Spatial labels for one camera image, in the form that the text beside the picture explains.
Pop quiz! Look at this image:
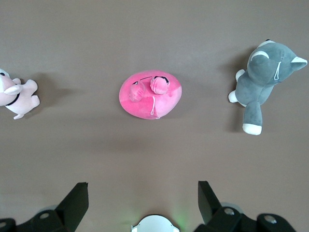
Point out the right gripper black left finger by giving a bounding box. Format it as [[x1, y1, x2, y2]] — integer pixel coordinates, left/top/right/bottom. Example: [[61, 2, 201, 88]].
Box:
[[0, 182, 89, 232]]

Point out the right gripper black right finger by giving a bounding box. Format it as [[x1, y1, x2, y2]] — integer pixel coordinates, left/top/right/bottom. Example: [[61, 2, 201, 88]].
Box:
[[194, 180, 299, 232]]

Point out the round pink plush toy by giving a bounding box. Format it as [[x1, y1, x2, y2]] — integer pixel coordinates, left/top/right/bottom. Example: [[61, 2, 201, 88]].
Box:
[[118, 69, 183, 120]]

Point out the pale pink dog plush toy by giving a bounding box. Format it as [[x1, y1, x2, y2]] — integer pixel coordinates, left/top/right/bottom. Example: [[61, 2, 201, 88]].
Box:
[[0, 67, 40, 120]]

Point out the grey husky plush toy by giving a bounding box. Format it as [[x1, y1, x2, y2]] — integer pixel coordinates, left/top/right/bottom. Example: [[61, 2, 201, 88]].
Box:
[[227, 39, 309, 136]]

